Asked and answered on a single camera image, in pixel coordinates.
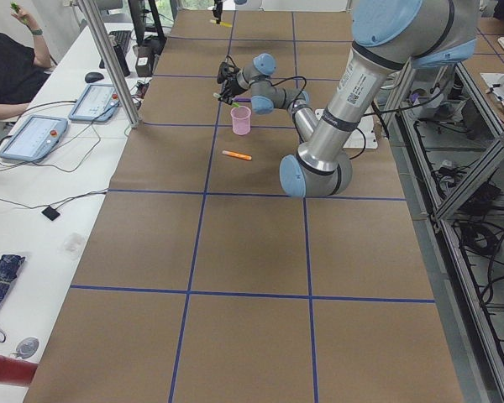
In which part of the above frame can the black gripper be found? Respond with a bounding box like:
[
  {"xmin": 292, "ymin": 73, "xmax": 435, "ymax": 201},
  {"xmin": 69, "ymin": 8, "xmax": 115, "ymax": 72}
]
[{"xmin": 213, "ymin": 3, "xmax": 242, "ymax": 105}]

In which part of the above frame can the green marker pen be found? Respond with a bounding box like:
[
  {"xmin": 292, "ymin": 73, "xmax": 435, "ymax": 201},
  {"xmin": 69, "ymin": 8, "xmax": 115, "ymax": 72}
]
[{"xmin": 213, "ymin": 92, "xmax": 240, "ymax": 107}]

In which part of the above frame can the yellow marker pen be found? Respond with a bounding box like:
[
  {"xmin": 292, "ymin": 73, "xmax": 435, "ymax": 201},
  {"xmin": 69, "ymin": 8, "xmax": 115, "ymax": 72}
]
[{"xmin": 209, "ymin": 19, "xmax": 233, "ymax": 28}]

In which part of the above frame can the orange marker pen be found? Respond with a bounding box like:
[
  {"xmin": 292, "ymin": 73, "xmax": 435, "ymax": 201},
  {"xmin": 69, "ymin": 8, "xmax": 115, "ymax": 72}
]
[{"xmin": 222, "ymin": 150, "xmax": 252, "ymax": 161}]

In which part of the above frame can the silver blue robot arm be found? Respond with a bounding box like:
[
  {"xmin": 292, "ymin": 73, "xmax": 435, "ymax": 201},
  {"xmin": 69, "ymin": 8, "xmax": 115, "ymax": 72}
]
[
  {"xmin": 212, "ymin": 0, "xmax": 263, "ymax": 25},
  {"xmin": 217, "ymin": 0, "xmax": 480, "ymax": 197}
]

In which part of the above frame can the black water bottle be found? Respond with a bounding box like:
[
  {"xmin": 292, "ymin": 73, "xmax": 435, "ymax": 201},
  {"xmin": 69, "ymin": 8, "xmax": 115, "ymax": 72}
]
[{"xmin": 109, "ymin": 35, "xmax": 130, "ymax": 77}]

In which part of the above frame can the black keyboard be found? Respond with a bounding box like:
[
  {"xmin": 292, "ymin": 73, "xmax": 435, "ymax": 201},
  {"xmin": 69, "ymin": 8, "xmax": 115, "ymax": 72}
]
[{"xmin": 108, "ymin": 30, "xmax": 132, "ymax": 55}]

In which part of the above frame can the far teach pendant tablet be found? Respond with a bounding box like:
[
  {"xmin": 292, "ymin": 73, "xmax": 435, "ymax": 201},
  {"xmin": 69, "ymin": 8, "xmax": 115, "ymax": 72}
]
[{"xmin": 68, "ymin": 83, "xmax": 119, "ymax": 123}]

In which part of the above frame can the teach pendant tablet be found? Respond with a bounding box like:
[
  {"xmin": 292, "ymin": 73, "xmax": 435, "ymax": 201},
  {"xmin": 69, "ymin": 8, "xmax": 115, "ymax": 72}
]
[
  {"xmin": 68, "ymin": 83, "xmax": 119, "ymax": 123},
  {"xmin": 0, "ymin": 115, "xmax": 69, "ymax": 162}
]

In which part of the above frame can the black computer mouse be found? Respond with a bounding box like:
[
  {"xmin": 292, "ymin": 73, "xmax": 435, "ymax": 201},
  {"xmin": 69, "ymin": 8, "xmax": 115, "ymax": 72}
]
[{"xmin": 84, "ymin": 71, "xmax": 104, "ymax": 84}]

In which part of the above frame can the near teach pendant tablet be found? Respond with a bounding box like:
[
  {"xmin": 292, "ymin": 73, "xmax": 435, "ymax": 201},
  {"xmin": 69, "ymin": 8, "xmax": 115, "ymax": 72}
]
[{"xmin": 0, "ymin": 115, "xmax": 69, "ymax": 162}]

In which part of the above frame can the person in black shirt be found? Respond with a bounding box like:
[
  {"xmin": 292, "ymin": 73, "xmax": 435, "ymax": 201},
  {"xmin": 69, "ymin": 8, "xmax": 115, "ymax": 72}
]
[{"xmin": 0, "ymin": 4, "xmax": 52, "ymax": 120}]

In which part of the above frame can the small black puck device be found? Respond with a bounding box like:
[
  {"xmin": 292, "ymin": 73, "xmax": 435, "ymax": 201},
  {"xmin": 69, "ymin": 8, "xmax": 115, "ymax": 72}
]
[{"xmin": 41, "ymin": 206, "xmax": 60, "ymax": 221}]

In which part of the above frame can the round metal lid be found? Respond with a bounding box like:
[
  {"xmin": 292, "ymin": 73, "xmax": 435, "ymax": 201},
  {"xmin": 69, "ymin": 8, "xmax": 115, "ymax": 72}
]
[{"xmin": 14, "ymin": 337, "xmax": 39, "ymax": 359}]

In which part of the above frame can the red cylinder bottle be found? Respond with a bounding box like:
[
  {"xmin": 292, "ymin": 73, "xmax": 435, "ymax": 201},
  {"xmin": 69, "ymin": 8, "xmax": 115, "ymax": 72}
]
[{"xmin": 0, "ymin": 355, "xmax": 39, "ymax": 387}]

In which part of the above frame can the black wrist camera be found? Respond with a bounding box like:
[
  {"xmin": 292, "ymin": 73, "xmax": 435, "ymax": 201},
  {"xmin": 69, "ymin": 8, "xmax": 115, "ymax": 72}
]
[{"xmin": 217, "ymin": 61, "xmax": 240, "ymax": 84}]

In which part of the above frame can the aluminium frame post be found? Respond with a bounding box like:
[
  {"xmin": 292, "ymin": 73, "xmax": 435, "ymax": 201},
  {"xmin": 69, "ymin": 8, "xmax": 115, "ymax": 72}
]
[{"xmin": 77, "ymin": 0, "xmax": 139, "ymax": 128}]

